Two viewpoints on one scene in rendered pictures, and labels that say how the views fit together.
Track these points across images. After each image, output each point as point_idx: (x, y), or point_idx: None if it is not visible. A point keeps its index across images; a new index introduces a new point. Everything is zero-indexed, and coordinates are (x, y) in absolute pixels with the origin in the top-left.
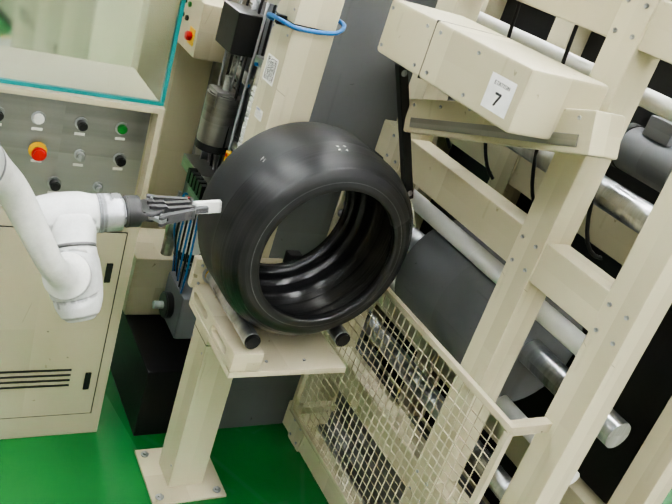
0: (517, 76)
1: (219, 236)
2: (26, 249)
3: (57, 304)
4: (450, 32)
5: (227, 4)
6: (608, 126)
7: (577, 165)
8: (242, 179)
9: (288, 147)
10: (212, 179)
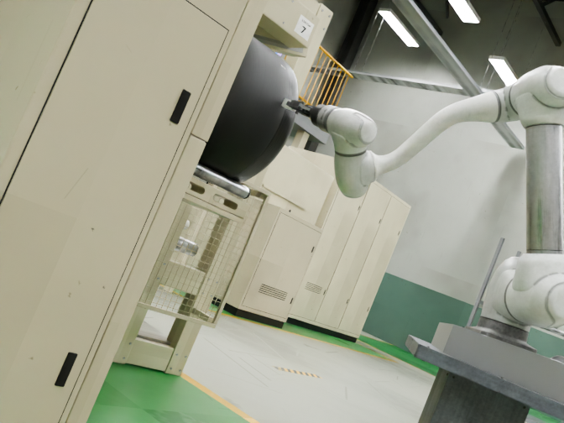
0: (313, 20)
1: (286, 123)
2: (420, 150)
3: (367, 186)
4: None
5: None
6: None
7: None
8: (286, 82)
9: (279, 57)
10: (261, 82)
